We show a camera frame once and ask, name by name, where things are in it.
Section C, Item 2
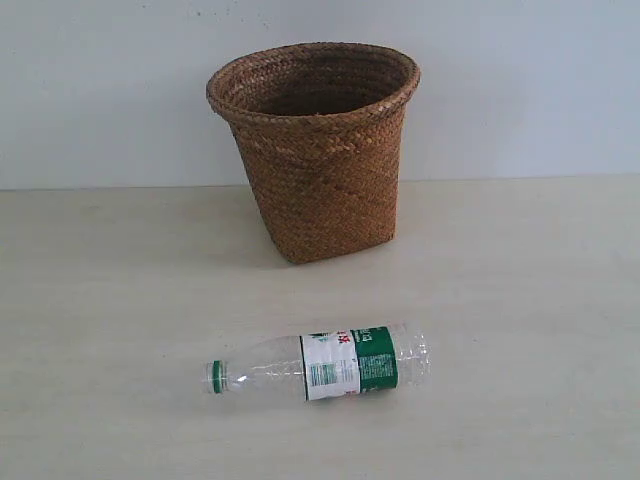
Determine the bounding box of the brown woven wicker basket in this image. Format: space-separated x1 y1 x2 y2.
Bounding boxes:
206 42 421 264

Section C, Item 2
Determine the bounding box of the clear plastic bottle green label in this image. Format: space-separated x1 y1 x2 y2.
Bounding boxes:
203 323 430 405

